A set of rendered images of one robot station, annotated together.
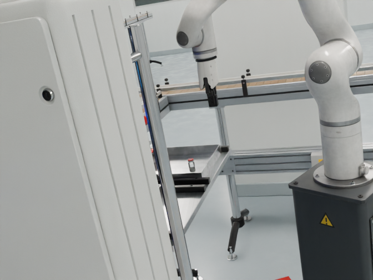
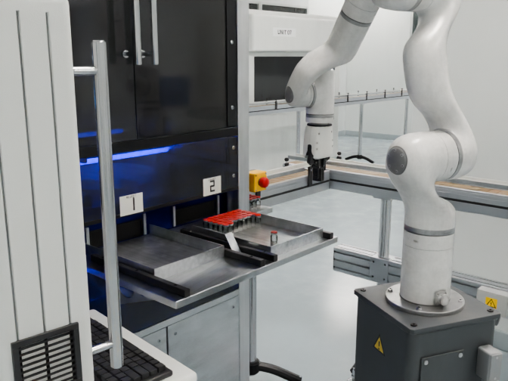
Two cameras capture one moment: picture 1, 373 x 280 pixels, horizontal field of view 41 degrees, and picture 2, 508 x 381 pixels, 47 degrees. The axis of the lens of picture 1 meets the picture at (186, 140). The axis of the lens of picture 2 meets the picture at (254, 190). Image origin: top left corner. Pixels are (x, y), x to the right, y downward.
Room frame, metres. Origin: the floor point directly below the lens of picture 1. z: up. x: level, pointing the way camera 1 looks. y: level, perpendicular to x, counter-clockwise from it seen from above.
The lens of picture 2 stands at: (-0.02, -0.55, 1.45)
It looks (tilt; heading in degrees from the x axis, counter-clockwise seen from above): 13 degrees down; 20
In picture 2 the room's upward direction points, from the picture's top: straight up
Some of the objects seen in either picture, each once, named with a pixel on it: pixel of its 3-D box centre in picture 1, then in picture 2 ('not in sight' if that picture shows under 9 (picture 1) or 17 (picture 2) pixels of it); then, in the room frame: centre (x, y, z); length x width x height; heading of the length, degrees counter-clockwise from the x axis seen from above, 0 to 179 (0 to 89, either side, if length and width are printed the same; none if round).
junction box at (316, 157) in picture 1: (323, 161); (493, 301); (2.36, -0.68, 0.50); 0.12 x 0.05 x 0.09; 69
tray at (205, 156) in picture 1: (168, 163); (256, 231); (1.70, 0.08, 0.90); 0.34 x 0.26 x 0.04; 69
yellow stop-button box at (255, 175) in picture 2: not in sight; (254, 181); (2.02, 0.21, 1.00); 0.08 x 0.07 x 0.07; 69
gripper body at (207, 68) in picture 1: (208, 71); (319, 139); (1.70, -0.12, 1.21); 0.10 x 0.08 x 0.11; 160
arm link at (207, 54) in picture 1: (205, 53); (320, 118); (1.70, -0.12, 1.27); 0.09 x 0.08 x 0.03; 160
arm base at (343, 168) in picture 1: (342, 148); (426, 264); (1.41, -0.47, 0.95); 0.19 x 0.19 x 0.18
